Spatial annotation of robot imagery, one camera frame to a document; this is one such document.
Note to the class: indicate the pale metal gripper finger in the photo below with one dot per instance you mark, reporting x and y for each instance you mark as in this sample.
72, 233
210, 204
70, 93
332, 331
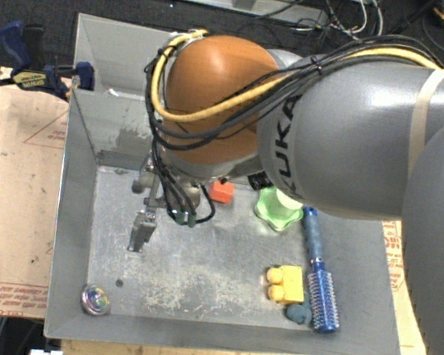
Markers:
148, 229
135, 238

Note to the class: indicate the orange block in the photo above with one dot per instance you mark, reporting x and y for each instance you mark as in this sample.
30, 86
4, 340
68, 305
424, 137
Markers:
220, 192

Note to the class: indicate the grey metal bin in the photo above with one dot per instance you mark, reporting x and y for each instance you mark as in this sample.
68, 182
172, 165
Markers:
209, 254

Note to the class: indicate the shiny round metal disc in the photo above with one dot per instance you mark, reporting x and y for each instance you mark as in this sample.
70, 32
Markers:
95, 300

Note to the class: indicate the green plastic cup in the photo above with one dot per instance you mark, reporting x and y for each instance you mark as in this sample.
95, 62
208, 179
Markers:
277, 213

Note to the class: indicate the yellow toy brick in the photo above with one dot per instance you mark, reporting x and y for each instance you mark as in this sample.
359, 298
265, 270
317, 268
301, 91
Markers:
290, 283

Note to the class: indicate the teal small lump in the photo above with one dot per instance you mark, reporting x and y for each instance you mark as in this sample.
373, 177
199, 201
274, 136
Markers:
298, 314

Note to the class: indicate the blue round hairbrush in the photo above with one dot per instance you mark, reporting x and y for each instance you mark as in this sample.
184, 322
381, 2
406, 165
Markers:
319, 298

